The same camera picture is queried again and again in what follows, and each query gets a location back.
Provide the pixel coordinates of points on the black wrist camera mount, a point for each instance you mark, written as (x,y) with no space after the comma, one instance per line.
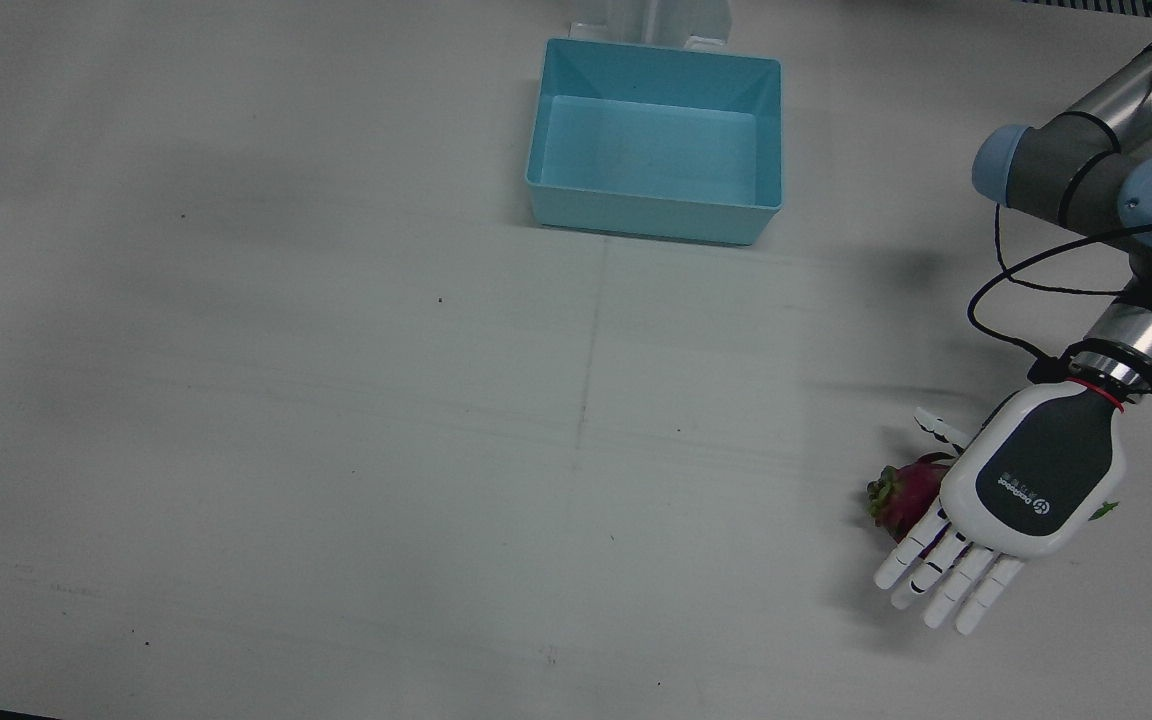
(1046,368)

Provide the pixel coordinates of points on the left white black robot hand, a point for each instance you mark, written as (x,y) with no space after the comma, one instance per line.
(1036,470)

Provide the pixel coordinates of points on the light blue plastic bin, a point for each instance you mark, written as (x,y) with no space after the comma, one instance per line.
(651,150)

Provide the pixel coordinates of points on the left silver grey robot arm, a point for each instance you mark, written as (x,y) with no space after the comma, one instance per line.
(1046,165)

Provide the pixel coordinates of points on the red dragon fruit green leaves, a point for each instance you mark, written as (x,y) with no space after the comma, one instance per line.
(911,495)

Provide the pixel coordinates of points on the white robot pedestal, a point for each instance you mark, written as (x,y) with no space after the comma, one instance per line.
(681,20)

